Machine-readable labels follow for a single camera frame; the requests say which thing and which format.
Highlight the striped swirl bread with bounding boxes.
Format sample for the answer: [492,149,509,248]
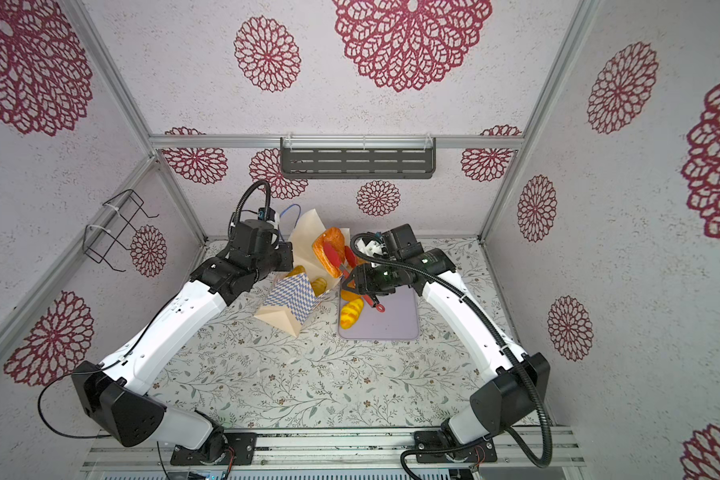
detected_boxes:
[286,265,306,277]

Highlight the red kitchen tongs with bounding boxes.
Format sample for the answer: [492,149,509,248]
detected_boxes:
[323,241,385,313]

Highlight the blue checkered paper bag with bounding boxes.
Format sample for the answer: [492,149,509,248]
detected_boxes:
[254,209,350,337]

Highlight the long orange bread loaf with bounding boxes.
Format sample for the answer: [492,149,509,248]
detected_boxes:
[341,290,359,302]

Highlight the round golden bun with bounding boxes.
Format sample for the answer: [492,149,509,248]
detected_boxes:
[310,277,327,297]

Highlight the small yellow striped bun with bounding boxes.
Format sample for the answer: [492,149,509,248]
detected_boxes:
[339,297,365,330]

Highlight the brown croissant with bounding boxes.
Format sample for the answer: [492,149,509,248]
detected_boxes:
[312,227,346,278]

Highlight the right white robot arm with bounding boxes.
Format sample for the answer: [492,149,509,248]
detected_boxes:
[350,224,551,445]

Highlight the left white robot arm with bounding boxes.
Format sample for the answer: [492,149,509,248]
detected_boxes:
[71,219,293,457]

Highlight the lavender tray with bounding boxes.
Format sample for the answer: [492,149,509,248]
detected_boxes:
[336,286,420,341]

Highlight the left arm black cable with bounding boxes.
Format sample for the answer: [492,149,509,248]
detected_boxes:
[37,179,274,440]

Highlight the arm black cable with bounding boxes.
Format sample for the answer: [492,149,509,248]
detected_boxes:
[37,179,274,440]
[350,232,554,480]

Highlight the grey wall shelf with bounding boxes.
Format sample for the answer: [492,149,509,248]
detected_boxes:
[279,137,436,180]

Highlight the black wire wall rack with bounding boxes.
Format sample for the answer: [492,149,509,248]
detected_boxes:
[81,189,158,273]

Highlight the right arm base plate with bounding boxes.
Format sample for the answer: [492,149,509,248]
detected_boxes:
[413,430,498,464]

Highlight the aluminium front rail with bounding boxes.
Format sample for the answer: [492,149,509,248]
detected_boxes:
[79,425,587,475]

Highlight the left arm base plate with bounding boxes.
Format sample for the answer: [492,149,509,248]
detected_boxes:
[170,432,258,466]

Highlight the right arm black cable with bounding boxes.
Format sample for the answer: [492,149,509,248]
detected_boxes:
[350,232,554,480]

